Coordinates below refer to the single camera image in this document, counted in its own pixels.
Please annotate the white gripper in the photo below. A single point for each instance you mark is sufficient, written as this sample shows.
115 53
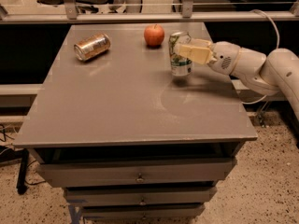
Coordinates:
223 58

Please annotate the silver green 7up can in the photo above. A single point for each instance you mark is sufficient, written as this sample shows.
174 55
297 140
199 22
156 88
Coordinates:
180 66

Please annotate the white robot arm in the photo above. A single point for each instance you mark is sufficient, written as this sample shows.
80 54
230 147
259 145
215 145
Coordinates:
265 74

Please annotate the brown gold soda can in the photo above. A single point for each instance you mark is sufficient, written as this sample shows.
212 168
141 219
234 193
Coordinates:
92 46

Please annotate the red apple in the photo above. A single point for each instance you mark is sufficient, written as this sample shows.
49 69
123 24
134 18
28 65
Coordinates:
154 35

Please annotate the grey drawer cabinet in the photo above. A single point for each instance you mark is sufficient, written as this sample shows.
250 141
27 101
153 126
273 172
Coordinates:
124 105

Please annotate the bottom grey drawer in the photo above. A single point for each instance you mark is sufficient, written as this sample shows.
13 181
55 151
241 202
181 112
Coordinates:
143 212

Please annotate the grey drawer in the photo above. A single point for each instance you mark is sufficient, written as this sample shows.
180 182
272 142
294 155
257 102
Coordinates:
143 212
140 196
135 172

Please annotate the top grey drawer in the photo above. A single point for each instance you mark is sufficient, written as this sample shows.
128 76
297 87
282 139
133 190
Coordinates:
135 172

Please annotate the middle grey drawer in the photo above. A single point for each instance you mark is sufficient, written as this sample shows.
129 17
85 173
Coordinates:
140 196

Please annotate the metal window rail frame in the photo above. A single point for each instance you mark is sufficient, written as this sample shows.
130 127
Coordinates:
68 11

